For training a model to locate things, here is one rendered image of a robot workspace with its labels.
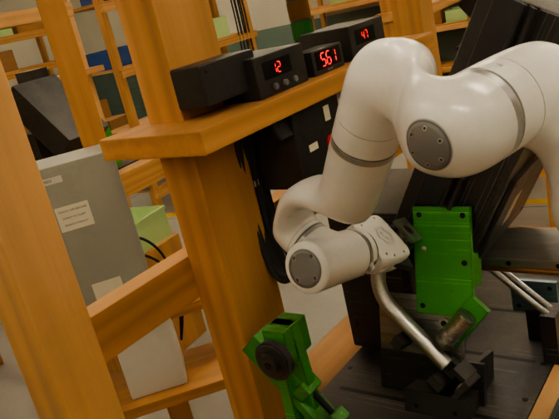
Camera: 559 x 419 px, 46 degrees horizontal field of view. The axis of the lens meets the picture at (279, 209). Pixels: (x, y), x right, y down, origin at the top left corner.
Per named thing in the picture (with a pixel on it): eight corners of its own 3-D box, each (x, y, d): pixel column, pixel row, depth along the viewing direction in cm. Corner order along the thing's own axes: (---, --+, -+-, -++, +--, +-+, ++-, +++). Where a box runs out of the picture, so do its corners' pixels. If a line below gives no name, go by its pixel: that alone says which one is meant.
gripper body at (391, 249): (388, 260, 110) (418, 249, 119) (348, 215, 113) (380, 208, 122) (361, 288, 114) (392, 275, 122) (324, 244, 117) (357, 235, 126)
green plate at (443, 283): (489, 308, 129) (485, 202, 126) (473, 319, 122) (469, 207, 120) (434, 302, 136) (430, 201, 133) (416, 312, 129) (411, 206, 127)
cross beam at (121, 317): (413, 145, 205) (408, 117, 202) (84, 379, 109) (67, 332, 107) (398, 146, 208) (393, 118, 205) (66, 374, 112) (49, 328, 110)
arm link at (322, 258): (317, 254, 116) (354, 288, 112) (270, 268, 105) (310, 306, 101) (338, 216, 112) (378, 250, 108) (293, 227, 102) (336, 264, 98)
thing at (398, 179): (473, 293, 167) (455, 165, 156) (425, 357, 144) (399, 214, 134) (408, 288, 178) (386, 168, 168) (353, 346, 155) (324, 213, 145)
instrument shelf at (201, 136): (435, 46, 168) (433, 31, 167) (205, 156, 102) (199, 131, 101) (351, 59, 183) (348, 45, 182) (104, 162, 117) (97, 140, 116)
